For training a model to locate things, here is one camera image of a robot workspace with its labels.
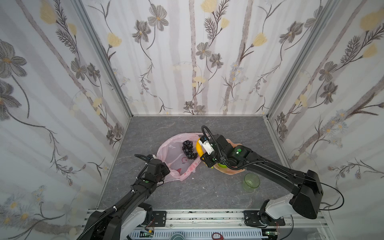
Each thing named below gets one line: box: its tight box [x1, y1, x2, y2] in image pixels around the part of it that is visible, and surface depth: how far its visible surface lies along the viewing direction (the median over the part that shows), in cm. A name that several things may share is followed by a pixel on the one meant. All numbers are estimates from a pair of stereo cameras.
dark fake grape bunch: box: [182, 140, 198, 160], surface depth 98 cm
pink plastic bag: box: [156, 132, 204, 182], surface depth 96 cm
